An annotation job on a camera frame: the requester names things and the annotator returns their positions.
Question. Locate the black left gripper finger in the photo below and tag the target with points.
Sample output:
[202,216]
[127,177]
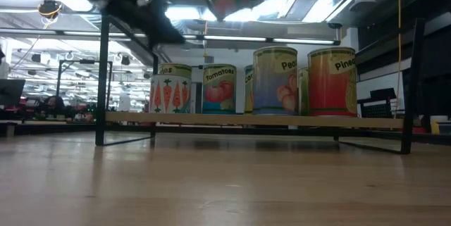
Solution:
[162,25]

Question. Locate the white carrot picture food can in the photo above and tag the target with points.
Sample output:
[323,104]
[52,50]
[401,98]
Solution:
[169,94]

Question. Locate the tomatoes label food can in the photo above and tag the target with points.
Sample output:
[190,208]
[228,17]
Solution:
[218,92]

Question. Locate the peaches label food can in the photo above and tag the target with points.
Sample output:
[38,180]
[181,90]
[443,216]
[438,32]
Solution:
[273,88]

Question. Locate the orange pineapple label food can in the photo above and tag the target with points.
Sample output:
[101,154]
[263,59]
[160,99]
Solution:
[331,88]

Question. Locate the long LED light bar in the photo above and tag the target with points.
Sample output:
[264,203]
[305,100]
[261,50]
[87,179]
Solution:
[232,38]

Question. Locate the black ceiling dome device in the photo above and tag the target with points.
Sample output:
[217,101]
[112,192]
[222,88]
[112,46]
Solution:
[50,8]

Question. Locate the yellow and blue food can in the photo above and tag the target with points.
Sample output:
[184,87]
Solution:
[248,92]

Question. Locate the dark grey monitor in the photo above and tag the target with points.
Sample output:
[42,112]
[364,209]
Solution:
[12,92]

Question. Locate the black perforated box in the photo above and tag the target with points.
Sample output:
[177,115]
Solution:
[375,110]

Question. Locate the red flat box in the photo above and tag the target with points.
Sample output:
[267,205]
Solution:
[419,130]

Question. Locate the yellow and white container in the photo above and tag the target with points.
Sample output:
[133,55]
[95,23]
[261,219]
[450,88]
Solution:
[437,124]

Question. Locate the black frame stand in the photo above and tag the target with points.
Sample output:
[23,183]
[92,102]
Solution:
[87,61]

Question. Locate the black table frame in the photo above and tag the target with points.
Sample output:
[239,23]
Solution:
[211,130]

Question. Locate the wooden shelf with black frame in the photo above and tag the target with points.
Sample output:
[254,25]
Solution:
[246,120]

